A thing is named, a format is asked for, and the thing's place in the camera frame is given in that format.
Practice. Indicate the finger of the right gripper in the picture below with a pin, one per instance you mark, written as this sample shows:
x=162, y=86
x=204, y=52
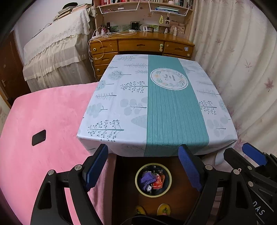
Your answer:
x=236, y=161
x=254, y=154

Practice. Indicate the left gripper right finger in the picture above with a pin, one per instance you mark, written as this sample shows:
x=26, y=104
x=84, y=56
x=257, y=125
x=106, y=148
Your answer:
x=202, y=177

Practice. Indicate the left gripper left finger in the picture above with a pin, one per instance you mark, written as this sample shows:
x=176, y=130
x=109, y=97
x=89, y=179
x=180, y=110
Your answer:
x=84, y=179

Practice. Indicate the orange brown paper bag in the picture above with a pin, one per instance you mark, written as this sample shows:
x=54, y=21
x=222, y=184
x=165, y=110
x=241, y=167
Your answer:
x=158, y=184

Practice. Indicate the purple plastic wrapper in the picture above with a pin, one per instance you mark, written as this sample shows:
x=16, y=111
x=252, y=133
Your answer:
x=147, y=179

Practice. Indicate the round dark trash bin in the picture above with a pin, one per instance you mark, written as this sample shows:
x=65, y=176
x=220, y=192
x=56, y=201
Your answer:
x=154, y=168

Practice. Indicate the right yellow slipper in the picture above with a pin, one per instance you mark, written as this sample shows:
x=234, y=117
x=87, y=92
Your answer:
x=163, y=210

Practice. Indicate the yellow slipper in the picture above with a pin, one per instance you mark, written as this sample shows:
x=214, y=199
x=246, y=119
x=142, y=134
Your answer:
x=163, y=210
x=140, y=210

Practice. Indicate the small black square object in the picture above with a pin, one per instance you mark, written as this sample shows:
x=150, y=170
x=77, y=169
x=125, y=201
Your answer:
x=39, y=137

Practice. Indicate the pink bed blanket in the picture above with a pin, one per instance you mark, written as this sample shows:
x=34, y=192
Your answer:
x=23, y=167

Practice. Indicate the left yellow slipper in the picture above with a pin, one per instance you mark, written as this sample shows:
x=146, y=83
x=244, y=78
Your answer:
x=140, y=210

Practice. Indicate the leaf print teal tablecloth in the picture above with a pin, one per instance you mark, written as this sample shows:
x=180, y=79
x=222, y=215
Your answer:
x=149, y=105

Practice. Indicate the brown wooden door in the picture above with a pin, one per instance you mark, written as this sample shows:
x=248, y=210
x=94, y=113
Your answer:
x=12, y=78

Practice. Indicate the white floral curtain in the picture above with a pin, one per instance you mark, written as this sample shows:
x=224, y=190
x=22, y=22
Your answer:
x=235, y=44

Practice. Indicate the white lace covered furniture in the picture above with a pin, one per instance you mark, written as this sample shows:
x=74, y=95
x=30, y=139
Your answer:
x=59, y=54

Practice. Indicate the wooden desk with drawers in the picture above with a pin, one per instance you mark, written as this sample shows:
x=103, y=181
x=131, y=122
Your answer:
x=103, y=49

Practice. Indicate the wooden bookshelf with books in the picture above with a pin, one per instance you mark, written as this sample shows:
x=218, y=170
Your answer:
x=118, y=16

